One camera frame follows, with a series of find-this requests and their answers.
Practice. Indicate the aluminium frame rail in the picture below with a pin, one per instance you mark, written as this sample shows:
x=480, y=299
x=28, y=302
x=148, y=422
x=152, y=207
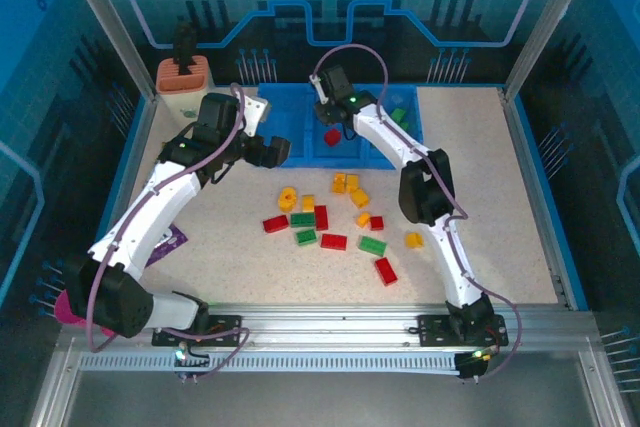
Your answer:
x=325, y=327

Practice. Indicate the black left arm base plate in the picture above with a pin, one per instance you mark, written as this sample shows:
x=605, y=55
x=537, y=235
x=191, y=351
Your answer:
x=227, y=322

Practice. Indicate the small pink foam cylinder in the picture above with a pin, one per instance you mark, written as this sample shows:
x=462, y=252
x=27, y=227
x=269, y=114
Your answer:
x=106, y=331

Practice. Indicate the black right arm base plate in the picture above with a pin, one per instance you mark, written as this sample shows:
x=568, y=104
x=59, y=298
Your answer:
x=430, y=329

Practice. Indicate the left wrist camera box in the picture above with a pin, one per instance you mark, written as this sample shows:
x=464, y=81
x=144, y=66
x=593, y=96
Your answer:
x=256, y=112

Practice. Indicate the green lego brick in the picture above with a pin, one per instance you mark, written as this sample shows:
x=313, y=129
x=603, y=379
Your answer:
x=398, y=114
x=404, y=125
x=372, y=245
x=302, y=219
x=305, y=237

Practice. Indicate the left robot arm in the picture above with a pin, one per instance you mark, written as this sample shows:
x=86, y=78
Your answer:
x=115, y=297

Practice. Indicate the aluminium frame post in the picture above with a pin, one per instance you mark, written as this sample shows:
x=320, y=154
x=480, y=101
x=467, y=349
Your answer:
x=101, y=7
x=556, y=7

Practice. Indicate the purple candy packet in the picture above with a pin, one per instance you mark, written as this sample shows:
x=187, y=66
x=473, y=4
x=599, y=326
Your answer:
x=172, y=239

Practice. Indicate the yellow lego brick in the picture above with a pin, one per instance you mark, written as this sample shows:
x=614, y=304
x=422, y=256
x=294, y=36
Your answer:
x=340, y=182
x=352, y=182
x=414, y=240
x=358, y=197
x=287, y=198
x=363, y=219
x=307, y=203

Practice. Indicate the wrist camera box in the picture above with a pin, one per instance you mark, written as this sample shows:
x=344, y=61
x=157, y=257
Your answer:
x=316, y=89
x=256, y=112

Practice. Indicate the large pink foam cylinder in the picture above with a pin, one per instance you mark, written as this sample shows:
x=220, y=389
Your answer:
x=62, y=312

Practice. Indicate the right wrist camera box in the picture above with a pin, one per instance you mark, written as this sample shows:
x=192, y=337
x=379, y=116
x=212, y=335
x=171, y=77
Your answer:
x=316, y=89

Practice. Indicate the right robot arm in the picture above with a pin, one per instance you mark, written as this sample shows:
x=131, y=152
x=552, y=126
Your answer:
x=425, y=187

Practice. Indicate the cream and orange knife block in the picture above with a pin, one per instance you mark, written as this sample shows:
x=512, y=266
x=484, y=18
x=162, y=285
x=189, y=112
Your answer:
x=167, y=78

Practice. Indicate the small red lego brick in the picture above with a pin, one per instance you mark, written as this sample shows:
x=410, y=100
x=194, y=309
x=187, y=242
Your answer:
x=377, y=223

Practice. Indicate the black controller board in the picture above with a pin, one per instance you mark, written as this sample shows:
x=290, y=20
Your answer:
x=182, y=354
x=470, y=364

